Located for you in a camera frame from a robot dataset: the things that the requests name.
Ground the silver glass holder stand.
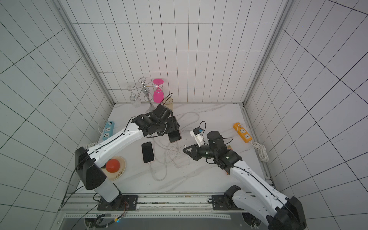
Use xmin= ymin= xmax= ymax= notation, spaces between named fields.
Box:
xmin=139 ymin=77 xmax=157 ymax=114

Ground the amber plastic cup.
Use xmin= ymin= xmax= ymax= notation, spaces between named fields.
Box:
xmin=162 ymin=97 xmax=173 ymax=111

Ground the pink wine glass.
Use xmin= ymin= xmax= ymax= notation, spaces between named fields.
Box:
xmin=152 ymin=79 xmax=164 ymax=104

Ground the clear wine glass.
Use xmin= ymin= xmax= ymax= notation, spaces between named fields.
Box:
xmin=127 ymin=84 xmax=141 ymax=107

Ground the white charging cable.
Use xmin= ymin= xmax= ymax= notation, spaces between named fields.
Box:
xmin=148 ymin=111 xmax=208 ymax=182

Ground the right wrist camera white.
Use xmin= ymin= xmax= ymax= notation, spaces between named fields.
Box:
xmin=190 ymin=127 xmax=204 ymax=147

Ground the orange power strip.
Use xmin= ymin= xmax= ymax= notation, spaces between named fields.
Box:
xmin=233 ymin=123 xmax=253 ymax=143

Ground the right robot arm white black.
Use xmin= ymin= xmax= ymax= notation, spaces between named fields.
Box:
xmin=183 ymin=128 xmax=307 ymax=230

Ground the orange strip coiled white cord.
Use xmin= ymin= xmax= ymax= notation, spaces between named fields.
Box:
xmin=252 ymin=141 xmax=269 ymax=163

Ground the blue power strip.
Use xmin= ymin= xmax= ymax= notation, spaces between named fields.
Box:
xmin=102 ymin=121 xmax=115 ymax=140

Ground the metal base rail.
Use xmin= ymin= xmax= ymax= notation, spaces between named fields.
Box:
xmin=58 ymin=192 xmax=291 ymax=220

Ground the black phone pink case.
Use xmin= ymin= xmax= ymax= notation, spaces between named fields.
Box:
xmin=168 ymin=130 xmax=182 ymax=143

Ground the red ball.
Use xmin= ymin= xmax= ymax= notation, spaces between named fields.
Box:
xmin=105 ymin=159 xmax=120 ymax=173

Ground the beige plate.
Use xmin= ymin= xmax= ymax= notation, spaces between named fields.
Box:
xmin=101 ymin=156 xmax=126 ymax=181

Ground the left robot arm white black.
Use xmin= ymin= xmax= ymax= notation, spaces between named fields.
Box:
xmin=75 ymin=104 xmax=180 ymax=203

